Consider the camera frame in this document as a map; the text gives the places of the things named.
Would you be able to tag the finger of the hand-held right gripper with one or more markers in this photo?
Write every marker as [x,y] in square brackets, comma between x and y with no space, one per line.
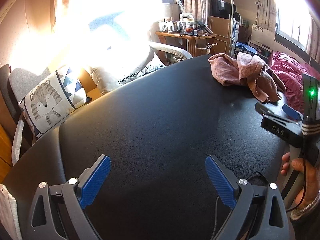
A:
[265,110]
[291,111]

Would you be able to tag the person's right hand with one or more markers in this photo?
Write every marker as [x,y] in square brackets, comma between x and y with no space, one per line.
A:
[311,185]

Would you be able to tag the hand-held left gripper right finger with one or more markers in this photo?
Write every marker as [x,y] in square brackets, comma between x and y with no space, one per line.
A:
[220,182]

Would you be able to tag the metal clothes rack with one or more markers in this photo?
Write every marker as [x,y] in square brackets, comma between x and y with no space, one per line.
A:
[233,10]

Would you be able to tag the black television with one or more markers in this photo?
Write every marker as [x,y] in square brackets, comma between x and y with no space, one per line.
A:
[220,7]

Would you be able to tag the maroon bedspread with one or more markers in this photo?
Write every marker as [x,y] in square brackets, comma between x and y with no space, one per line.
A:
[287,75]

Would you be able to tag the light wooden cabinet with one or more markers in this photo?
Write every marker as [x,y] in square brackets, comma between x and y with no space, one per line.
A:
[221,35]

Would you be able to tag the wooden wardrobe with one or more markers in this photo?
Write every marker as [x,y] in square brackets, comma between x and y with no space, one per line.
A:
[5,152]

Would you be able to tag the person's right forearm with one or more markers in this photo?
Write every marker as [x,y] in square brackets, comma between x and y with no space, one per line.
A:
[310,227]

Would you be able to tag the white flowered board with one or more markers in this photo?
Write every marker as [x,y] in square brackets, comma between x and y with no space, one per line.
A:
[261,33]

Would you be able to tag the pink knitted sweater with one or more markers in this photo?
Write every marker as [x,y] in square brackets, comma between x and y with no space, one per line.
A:
[240,72]

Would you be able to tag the tiger print cushion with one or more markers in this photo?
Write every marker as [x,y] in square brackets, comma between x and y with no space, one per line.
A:
[47,100]

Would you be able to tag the grey yellow blue sofa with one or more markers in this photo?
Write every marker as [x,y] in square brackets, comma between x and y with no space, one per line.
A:
[21,78]

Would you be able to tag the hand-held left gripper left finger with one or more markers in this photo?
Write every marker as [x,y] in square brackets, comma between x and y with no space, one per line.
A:
[96,180]

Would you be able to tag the white folded knitted sweater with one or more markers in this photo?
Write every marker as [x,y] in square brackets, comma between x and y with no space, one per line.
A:
[8,210]

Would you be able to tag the grey deer print cushion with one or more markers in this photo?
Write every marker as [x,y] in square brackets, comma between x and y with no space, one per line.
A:
[125,76]

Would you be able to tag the cluttered wooden side table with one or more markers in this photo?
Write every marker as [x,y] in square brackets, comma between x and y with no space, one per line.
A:
[180,25]

